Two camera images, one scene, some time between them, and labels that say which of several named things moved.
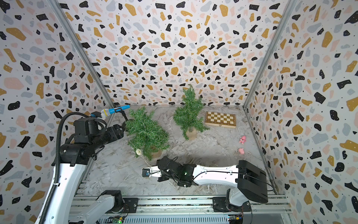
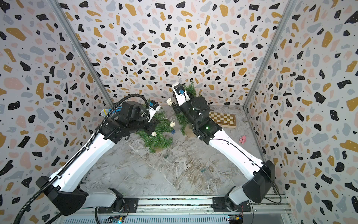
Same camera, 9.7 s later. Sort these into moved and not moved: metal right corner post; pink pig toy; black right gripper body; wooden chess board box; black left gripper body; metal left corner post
Moved: black right gripper body; black left gripper body
Not moved: pink pig toy; wooden chess board box; metal right corner post; metal left corner post
